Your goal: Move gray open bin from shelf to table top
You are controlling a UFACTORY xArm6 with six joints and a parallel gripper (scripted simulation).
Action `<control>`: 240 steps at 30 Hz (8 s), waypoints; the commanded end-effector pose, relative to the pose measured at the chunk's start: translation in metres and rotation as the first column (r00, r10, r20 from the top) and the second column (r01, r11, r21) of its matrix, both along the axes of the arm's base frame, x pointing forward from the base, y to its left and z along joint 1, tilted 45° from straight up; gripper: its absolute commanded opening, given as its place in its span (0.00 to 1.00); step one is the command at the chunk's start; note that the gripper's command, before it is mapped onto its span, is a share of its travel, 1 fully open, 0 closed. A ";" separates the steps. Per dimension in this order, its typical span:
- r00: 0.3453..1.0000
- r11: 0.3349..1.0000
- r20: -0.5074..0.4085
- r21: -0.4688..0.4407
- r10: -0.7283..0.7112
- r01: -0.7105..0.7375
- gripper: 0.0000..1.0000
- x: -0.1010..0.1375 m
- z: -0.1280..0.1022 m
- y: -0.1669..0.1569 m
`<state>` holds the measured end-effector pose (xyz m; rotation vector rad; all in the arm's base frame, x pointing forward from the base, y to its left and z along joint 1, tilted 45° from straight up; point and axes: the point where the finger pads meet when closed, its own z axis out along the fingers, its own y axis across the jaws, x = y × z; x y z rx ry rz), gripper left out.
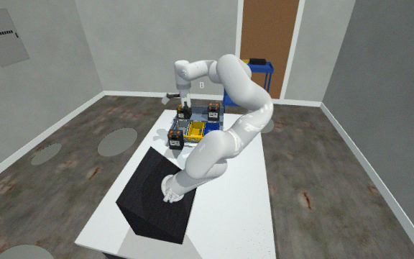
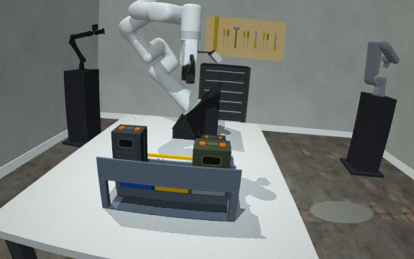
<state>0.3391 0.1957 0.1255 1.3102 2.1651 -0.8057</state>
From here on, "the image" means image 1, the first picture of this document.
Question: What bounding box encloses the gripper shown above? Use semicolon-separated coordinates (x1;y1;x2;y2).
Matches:
177;89;191;119

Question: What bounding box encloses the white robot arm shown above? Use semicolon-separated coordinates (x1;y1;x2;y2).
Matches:
161;54;273;203

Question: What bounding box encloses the olive green case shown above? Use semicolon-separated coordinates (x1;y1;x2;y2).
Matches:
176;104;192;119

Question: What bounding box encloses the blue open bin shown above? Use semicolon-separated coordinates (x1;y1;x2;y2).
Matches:
203;122;219;136

